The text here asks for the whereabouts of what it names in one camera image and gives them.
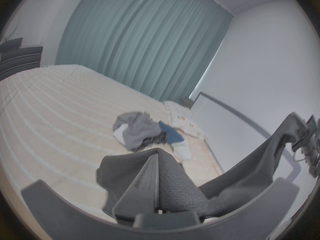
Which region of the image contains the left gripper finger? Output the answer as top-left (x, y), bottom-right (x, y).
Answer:
top-left (112, 154), bottom-right (160, 226)

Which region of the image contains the black T-shirt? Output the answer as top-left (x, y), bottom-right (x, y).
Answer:
top-left (96, 113), bottom-right (307, 219)

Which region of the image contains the pile of clothes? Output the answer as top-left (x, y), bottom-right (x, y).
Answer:
top-left (112, 111), bottom-right (192, 162)

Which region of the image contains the bed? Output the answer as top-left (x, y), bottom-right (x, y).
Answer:
top-left (0, 64), bottom-right (300, 218)

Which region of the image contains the white printed pillow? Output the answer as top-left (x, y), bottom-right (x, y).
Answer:
top-left (164, 100), bottom-right (208, 140)

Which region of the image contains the grey bedside table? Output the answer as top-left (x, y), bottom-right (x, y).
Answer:
top-left (179, 96), bottom-right (193, 109)

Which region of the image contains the blue-green curtain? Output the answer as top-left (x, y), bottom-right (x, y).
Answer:
top-left (55, 0), bottom-right (233, 103)

